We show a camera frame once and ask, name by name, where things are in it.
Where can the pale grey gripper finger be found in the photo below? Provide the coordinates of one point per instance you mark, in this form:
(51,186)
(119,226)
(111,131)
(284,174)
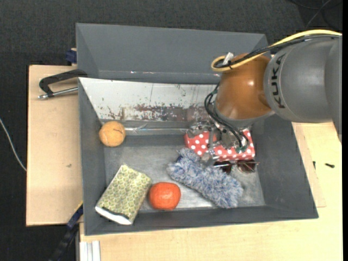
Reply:
(197,129)
(209,158)

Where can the red box with white dots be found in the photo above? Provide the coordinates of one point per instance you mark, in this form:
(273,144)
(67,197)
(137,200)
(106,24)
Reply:
(197,143)

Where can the blue and white fluffy cloth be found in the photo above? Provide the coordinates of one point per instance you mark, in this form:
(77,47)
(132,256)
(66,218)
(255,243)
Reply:
(204,179)

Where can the brown tinted sunglasses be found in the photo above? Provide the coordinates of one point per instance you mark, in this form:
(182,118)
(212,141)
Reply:
(246,166)

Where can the orange toy fruit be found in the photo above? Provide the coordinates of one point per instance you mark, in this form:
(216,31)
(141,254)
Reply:
(164,196)

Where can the pale orange ball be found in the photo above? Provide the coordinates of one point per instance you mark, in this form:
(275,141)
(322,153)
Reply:
(112,133)

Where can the grey metal bin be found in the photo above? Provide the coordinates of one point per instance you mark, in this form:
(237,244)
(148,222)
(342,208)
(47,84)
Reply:
(163,50)

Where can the green patterned tissue packet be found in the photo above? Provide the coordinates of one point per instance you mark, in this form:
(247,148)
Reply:
(125,190)

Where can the small black screw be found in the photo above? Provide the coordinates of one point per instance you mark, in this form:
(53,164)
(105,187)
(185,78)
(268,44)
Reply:
(330,165)

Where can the pale wood flat board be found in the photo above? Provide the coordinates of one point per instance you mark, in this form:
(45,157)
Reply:
(53,145)

